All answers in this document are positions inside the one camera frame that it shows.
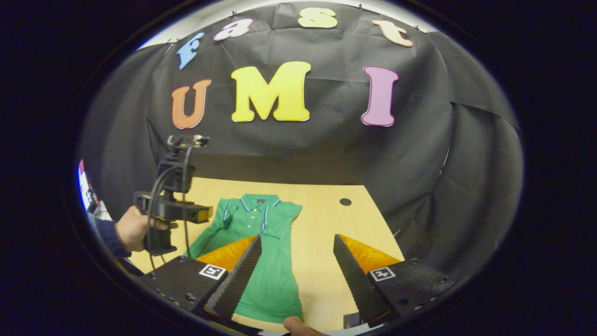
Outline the green T-shirt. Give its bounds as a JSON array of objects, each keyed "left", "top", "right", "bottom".
[{"left": 184, "top": 193, "right": 304, "bottom": 324}]

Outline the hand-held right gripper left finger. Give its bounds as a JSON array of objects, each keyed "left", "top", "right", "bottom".
[{"left": 139, "top": 233, "right": 263, "bottom": 327}]

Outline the black backdrop cloth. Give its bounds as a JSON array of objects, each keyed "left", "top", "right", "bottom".
[{"left": 77, "top": 1, "right": 524, "bottom": 299}]

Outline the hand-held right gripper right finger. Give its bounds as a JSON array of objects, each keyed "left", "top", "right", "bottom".
[{"left": 333, "top": 233, "right": 460, "bottom": 327}]

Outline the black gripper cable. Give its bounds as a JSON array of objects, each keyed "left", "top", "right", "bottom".
[{"left": 147, "top": 145, "right": 194, "bottom": 271}]

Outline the white side desk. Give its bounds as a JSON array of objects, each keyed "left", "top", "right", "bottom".
[{"left": 91, "top": 201, "right": 113, "bottom": 222}]

